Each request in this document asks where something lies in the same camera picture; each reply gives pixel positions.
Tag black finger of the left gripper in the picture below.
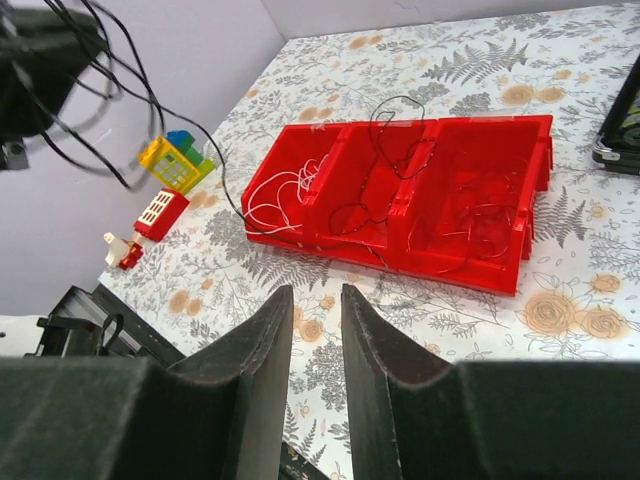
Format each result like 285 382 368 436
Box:
1 7 106 170

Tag black poker chip case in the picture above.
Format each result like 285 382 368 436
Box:
591 59 639 176

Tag red black wires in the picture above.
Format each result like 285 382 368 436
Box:
9 0 441 271

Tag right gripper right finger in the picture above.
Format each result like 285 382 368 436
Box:
341 285 639 479

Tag yellow green toy brick house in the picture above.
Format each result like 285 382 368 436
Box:
138 130 216 195

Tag floral table mat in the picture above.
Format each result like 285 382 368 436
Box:
100 3 639 479

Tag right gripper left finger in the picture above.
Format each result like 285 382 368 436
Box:
1 286 294 479

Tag small white red toy figure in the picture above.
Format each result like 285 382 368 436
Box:
104 232 143 270

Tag red three-compartment tray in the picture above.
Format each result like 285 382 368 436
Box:
241 115 553 296

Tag white wire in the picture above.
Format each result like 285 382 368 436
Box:
243 154 331 236

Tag red white window brick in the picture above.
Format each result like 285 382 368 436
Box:
134 188 189 243

